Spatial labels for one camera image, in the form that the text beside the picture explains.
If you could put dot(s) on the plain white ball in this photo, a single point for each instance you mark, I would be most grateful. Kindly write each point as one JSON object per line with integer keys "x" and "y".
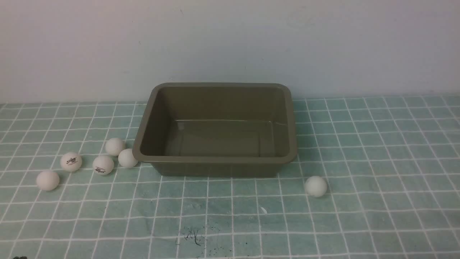
{"x": 315, "y": 186}
{"x": 126, "y": 159}
{"x": 47, "y": 180}
{"x": 114, "y": 146}

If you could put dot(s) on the white ball with dark logo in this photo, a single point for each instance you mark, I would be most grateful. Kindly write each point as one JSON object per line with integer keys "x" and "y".
{"x": 103, "y": 165}

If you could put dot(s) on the white ball with red logo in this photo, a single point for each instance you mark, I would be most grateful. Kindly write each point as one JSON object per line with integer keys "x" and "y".
{"x": 71, "y": 162}

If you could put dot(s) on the olive green plastic bin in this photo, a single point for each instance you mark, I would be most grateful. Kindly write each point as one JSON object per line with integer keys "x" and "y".
{"x": 217, "y": 129}

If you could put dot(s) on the teal checkered tablecloth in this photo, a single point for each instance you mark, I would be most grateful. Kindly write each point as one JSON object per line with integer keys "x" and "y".
{"x": 391, "y": 165}

